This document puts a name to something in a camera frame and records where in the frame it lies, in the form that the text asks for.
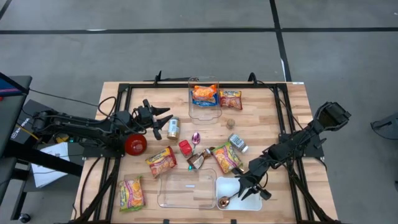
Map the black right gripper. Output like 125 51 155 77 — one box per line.
238 158 270 202

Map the pink iridescent metal spoon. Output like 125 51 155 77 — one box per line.
191 131 201 154

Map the blue ramen packet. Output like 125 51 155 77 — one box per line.
192 96 218 108

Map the lime chili shrimp ramen packet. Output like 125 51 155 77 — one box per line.
118 175 146 213
212 141 244 175

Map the red black bowl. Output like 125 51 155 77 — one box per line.
124 133 148 157

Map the orange ramen packet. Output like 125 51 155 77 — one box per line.
191 83 218 102

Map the red yellow ramen packet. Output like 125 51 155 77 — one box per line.
218 90 244 111

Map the white plastic bin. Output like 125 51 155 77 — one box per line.
215 176 263 212

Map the red paprika tin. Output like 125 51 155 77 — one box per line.
178 139 193 158

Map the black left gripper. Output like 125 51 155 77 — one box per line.
132 99 174 130

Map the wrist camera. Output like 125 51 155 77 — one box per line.
258 188 272 201
151 126 163 141

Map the white paper sheet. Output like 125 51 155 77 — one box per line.
30 141 71 189

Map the narrow clear plastic bin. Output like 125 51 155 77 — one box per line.
187 75 223 121

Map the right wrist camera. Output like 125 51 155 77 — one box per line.
258 188 272 201

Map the furikake seasoning glass jar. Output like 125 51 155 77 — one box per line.
167 116 182 141

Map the brown spice pouch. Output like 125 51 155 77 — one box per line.
186 148 213 170

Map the wide clear plastic bin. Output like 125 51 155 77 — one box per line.
157 168 218 210

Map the copper metal spoon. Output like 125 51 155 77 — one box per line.
187 146 216 171
218 193 243 209

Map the black metal table frame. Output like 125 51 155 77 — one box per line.
70 70 343 224

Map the white-lidded spice jar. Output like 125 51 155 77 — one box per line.
228 133 249 154

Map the roast beef ramen packet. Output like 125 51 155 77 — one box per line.
145 146 178 179

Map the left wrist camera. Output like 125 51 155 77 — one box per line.
151 126 163 141

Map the black side desk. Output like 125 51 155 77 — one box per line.
0 73 85 223

